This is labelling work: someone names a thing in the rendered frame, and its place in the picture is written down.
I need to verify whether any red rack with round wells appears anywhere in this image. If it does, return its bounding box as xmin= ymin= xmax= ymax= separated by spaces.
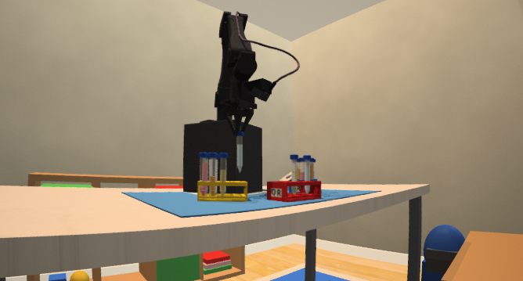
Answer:
xmin=267 ymin=181 xmax=321 ymax=202

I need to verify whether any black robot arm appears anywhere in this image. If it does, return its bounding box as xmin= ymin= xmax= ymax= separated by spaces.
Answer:
xmin=215 ymin=11 xmax=272 ymax=121

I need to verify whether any light blue mat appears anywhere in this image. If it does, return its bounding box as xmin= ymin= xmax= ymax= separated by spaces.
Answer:
xmin=121 ymin=189 xmax=382 ymax=218

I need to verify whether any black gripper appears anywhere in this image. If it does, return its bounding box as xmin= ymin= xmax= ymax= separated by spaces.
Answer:
xmin=220 ymin=82 xmax=257 ymax=135

